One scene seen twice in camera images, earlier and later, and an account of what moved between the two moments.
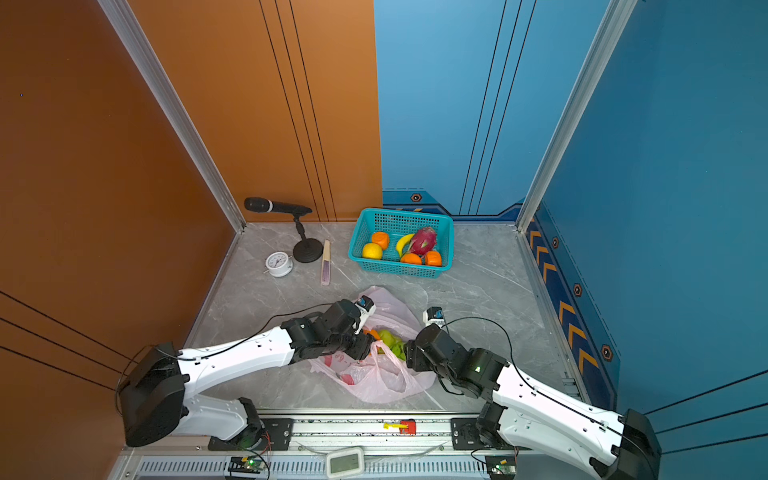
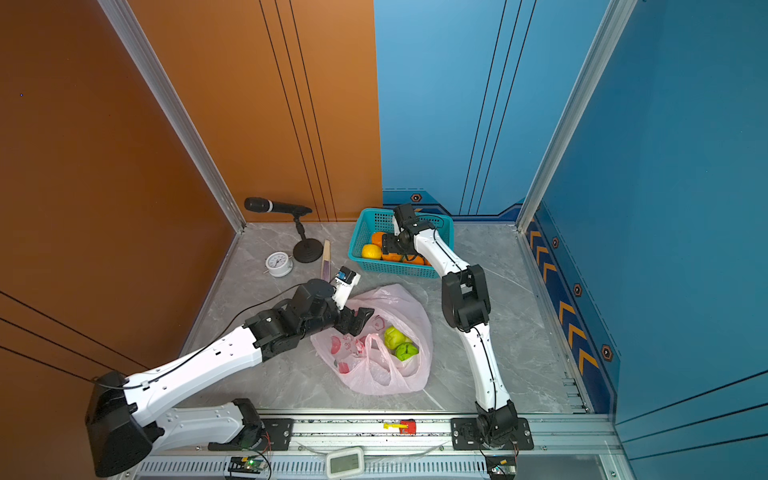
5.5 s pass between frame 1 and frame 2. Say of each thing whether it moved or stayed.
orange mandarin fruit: stayed
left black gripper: moved
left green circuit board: stayed
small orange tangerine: moved
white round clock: stayed
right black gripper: moved
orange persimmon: stayed
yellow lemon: stayed
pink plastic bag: moved
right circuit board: stayed
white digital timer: stayed
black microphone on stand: stayed
